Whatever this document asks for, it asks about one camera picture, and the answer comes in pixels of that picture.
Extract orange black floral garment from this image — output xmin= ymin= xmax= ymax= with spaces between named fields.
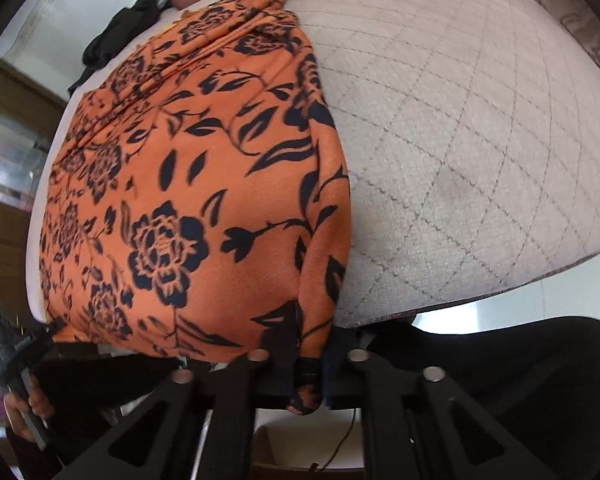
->
xmin=39 ymin=0 xmax=353 ymax=417

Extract black cable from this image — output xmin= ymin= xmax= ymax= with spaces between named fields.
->
xmin=307 ymin=407 xmax=358 ymax=473

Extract cardboard box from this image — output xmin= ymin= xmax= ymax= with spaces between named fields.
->
xmin=252 ymin=422 xmax=366 ymax=480

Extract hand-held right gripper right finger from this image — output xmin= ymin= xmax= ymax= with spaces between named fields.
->
xmin=324 ymin=347 xmax=547 ymax=480

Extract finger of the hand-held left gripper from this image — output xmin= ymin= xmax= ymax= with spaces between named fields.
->
xmin=29 ymin=319 xmax=67 ymax=356

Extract wooden glass cabinet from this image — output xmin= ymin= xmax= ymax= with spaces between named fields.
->
xmin=0 ymin=54 xmax=70 ymax=321

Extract striped cushion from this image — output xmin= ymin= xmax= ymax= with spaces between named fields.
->
xmin=497 ymin=0 xmax=600 ymax=83

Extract person's left forearm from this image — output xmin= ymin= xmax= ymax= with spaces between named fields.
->
xmin=2 ymin=425 xmax=78 ymax=480

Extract black crumpled garment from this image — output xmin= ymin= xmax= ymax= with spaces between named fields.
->
xmin=70 ymin=0 xmax=168 ymax=96

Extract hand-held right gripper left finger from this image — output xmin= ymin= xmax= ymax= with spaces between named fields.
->
xmin=60 ymin=302 xmax=302 ymax=480

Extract person's left hand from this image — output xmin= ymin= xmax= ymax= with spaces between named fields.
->
xmin=3 ymin=374 xmax=57 ymax=442

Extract pink quilted sofa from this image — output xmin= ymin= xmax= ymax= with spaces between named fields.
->
xmin=25 ymin=0 xmax=600 ymax=331

